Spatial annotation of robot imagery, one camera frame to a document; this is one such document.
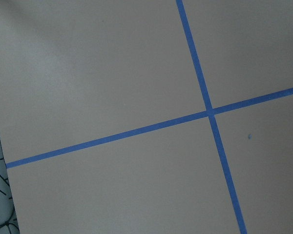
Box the blue tape line crosswise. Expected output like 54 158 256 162
6 88 293 169

